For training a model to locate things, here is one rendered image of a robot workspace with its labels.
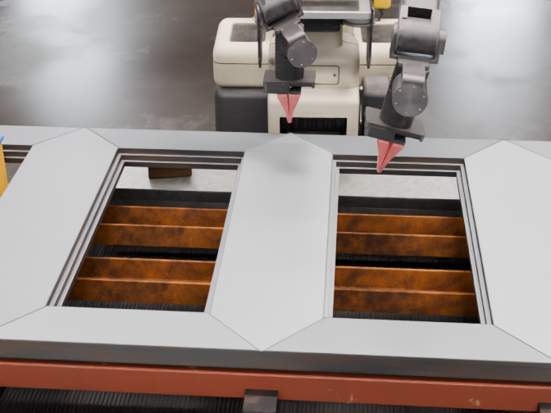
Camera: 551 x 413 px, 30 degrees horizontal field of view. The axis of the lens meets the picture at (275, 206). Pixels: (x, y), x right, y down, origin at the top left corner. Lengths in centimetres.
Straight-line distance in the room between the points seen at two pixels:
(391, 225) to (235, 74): 81
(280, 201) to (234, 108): 92
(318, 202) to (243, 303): 35
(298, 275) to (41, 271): 43
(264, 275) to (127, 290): 35
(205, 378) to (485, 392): 43
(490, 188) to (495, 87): 263
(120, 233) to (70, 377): 56
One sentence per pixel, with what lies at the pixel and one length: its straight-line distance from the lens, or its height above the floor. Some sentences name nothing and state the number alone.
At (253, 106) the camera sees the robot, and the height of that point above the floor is 64.
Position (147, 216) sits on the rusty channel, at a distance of 220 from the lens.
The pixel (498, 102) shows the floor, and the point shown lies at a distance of 449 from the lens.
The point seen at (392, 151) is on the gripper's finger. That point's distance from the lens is 176.
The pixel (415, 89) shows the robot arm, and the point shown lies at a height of 116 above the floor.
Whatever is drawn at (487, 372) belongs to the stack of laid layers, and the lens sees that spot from 159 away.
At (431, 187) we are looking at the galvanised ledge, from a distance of 236.
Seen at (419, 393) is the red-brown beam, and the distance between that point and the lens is 161.
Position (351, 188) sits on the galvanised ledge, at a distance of 234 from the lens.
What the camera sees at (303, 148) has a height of 85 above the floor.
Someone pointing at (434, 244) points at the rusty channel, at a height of 71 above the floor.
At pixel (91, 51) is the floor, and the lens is 502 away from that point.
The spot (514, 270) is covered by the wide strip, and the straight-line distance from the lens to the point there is 178.
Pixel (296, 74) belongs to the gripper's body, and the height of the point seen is 103.
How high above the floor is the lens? 182
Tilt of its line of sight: 30 degrees down
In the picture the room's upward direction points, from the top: straight up
